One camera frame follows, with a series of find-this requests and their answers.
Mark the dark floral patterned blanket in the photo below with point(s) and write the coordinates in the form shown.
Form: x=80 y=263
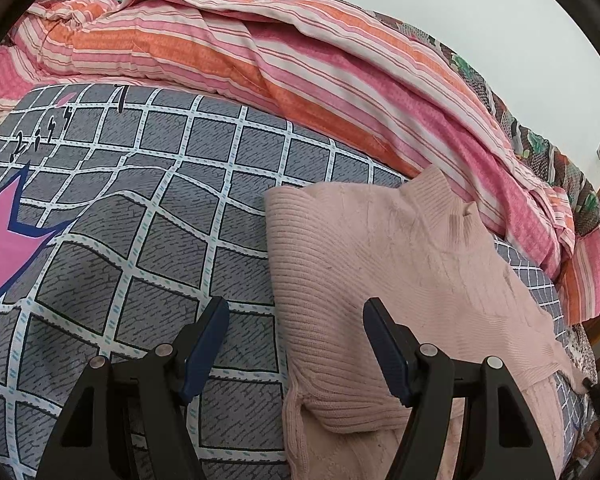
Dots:
x=525 y=130

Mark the pink orange striped quilt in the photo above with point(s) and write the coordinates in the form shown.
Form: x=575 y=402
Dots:
x=290 y=65

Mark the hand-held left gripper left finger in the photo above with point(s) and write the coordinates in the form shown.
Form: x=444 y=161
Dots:
x=202 y=355

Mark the grey checked bed sheet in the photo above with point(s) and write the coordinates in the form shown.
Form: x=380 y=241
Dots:
x=130 y=220

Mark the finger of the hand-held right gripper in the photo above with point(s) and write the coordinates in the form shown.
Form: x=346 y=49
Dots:
x=598 y=396

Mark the pale floral mattress cover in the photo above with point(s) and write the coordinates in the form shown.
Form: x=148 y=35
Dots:
x=580 y=350

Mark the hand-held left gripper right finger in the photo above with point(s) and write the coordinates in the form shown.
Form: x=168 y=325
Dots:
x=392 y=355

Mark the pink knitted sweater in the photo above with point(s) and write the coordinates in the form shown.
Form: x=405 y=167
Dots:
x=380 y=270

